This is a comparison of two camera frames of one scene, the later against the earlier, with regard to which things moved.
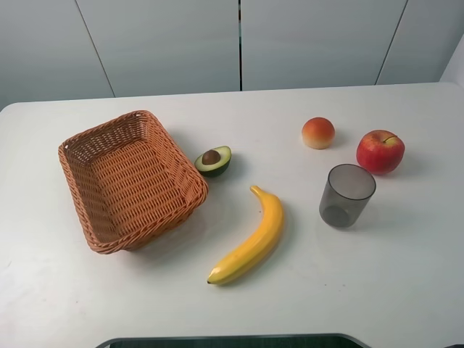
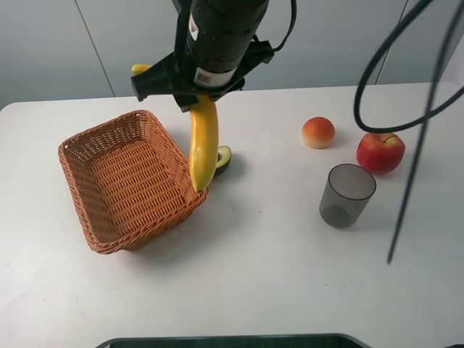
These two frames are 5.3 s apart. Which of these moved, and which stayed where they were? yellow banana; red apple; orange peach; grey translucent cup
Moved: yellow banana
Stayed: orange peach; grey translucent cup; red apple
